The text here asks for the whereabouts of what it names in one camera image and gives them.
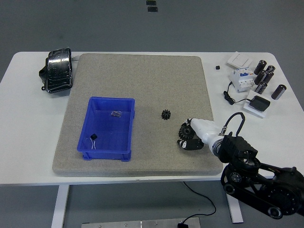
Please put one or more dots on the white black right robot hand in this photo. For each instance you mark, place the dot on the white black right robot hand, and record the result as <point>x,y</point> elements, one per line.
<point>204,129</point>

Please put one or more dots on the large black gear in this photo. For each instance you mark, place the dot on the large black gear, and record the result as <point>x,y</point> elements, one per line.
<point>184,133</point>

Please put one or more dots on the small black gear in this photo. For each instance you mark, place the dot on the small black gear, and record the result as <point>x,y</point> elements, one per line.
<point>166,114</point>

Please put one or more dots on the blue plastic box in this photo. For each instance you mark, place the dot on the blue plastic box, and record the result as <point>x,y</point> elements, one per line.
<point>107,133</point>

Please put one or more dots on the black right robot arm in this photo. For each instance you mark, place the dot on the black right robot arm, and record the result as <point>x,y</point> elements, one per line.
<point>282,187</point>

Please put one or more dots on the flat white block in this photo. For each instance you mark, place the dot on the flat white block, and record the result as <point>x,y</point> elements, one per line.
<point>255,112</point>

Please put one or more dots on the black power adapter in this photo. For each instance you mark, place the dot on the black power adapter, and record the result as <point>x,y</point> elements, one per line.
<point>260,103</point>

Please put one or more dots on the white blue circuit breaker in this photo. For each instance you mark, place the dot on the white blue circuit breaker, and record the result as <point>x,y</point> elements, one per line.
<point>241,79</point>

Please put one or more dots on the dark brown cylindrical capacitor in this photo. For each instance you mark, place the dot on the dark brown cylindrical capacitor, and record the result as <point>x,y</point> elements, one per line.
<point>278,92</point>
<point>268,76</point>
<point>260,67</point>
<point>270,68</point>
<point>261,87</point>
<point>259,77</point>

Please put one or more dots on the grey-brown mat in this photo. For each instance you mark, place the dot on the grey-brown mat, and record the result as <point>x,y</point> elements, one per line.
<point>142,83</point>

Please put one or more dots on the white table leg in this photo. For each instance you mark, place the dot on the white table leg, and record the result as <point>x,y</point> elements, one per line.
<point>59,206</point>
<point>235,211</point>

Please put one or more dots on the small clear plastic bag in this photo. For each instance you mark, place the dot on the small clear plastic bag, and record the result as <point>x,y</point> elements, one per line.
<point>116,114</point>

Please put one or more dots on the black plug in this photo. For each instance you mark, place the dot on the black plug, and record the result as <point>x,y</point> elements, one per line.
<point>181,225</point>

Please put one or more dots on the grey metal floor plate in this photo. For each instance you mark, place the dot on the grey metal floor plate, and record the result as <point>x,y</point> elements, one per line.
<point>133,224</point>

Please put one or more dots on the black floor outlet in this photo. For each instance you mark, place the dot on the black floor outlet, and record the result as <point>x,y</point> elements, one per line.
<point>152,9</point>
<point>151,2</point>

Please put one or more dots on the black wrapped keyboard device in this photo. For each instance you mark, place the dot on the black wrapped keyboard device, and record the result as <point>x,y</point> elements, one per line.
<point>58,71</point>

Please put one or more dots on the white wall switch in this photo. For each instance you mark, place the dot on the white wall switch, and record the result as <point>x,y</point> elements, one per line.
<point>240,59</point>

